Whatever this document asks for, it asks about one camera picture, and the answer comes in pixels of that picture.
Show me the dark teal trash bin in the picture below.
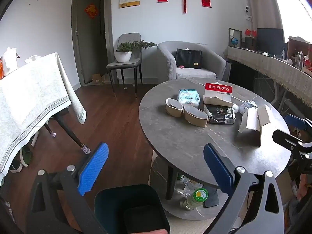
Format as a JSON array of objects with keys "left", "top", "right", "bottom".
[{"left": 94, "top": 184, "right": 171, "bottom": 234}]

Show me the black handbag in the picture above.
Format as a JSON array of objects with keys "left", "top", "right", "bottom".
[{"left": 175, "top": 49, "right": 203, "bottom": 69}]

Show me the dark wooden dining table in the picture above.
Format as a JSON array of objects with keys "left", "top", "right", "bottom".
[{"left": 43, "top": 110, "right": 91, "bottom": 154}]

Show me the white security camera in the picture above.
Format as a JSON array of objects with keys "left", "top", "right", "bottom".
[{"left": 242, "top": 5, "right": 253, "bottom": 21}]

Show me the potted plant white pot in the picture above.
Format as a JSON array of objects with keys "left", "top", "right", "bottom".
[{"left": 115, "top": 40, "right": 158, "bottom": 63}]

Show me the clear plastic bottle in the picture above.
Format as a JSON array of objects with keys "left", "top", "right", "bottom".
[{"left": 182, "top": 175, "right": 198, "bottom": 196}]

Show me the white paper ball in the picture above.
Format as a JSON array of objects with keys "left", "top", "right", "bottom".
[{"left": 239, "top": 100, "right": 259, "bottom": 114}]

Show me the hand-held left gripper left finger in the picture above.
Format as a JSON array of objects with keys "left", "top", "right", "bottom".
[{"left": 26, "top": 142, "right": 109, "bottom": 234}]

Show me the white kettle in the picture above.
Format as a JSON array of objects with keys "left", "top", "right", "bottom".
[{"left": 1, "top": 47, "right": 19, "bottom": 76}]

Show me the wet wipes packet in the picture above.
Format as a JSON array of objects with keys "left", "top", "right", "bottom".
[{"left": 177, "top": 89, "right": 201, "bottom": 107}]

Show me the brown paper bowl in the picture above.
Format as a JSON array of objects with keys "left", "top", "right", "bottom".
[
  {"left": 165, "top": 98, "right": 184, "bottom": 117},
  {"left": 183, "top": 105, "right": 209, "bottom": 128}
]

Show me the black monitor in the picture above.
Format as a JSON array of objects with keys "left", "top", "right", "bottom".
[{"left": 257, "top": 28, "right": 284, "bottom": 52}]

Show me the sideboard with lace cloth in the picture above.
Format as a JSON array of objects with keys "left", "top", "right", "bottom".
[{"left": 224, "top": 46, "right": 312, "bottom": 108}]

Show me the red door ornament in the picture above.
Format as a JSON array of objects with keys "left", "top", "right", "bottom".
[{"left": 84, "top": 4, "right": 99, "bottom": 19}]

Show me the large brown cardboard box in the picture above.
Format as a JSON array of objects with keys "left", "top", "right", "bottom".
[{"left": 288, "top": 36, "right": 312, "bottom": 71}]

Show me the round grey stone table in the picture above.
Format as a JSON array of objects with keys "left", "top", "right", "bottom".
[{"left": 138, "top": 77, "right": 293, "bottom": 221}]

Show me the person's right forearm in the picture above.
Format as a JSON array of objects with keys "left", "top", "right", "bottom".
[{"left": 297, "top": 173, "right": 312, "bottom": 199}]

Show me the picture frame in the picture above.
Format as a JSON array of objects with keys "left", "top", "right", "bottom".
[{"left": 228, "top": 28, "right": 242, "bottom": 47}]

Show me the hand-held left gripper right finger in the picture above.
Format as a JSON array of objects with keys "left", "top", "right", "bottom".
[{"left": 203, "top": 143, "right": 285, "bottom": 234}]

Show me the green and white shoe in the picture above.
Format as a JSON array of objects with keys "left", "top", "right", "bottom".
[
  {"left": 19, "top": 146, "right": 33, "bottom": 167},
  {"left": 9, "top": 160, "right": 23, "bottom": 173}
]

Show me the black foil packet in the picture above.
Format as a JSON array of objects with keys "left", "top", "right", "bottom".
[{"left": 203, "top": 104, "right": 236, "bottom": 125}]

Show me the white patterned tablecloth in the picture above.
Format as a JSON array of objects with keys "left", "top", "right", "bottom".
[{"left": 0, "top": 52, "right": 87, "bottom": 183}]

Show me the grey door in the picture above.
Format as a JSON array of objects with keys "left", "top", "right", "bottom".
[{"left": 71, "top": 0, "right": 109, "bottom": 86}]

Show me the window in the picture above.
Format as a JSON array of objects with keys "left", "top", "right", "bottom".
[{"left": 268, "top": 0, "right": 312, "bottom": 47}]

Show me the red and white tissue box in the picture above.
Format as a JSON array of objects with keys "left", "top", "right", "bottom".
[{"left": 203, "top": 82, "right": 233, "bottom": 107}]

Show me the green cap plastic bottle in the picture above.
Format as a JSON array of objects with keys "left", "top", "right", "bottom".
[{"left": 180, "top": 188, "right": 209, "bottom": 210}]

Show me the torn cardboard box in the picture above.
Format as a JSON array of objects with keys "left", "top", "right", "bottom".
[{"left": 238, "top": 104, "right": 284, "bottom": 147}]

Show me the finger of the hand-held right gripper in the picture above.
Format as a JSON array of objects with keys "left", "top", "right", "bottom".
[
  {"left": 285, "top": 113, "right": 312, "bottom": 131},
  {"left": 272, "top": 129, "right": 306, "bottom": 150}
]

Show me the black flat object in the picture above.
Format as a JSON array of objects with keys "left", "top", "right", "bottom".
[{"left": 203, "top": 188, "right": 220, "bottom": 209}]

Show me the grey dining chair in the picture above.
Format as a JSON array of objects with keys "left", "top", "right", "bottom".
[{"left": 106, "top": 33, "right": 143, "bottom": 98}]

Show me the grey armchair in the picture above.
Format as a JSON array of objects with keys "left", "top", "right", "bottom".
[{"left": 157, "top": 41, "right": 227, "bottom": 81}]

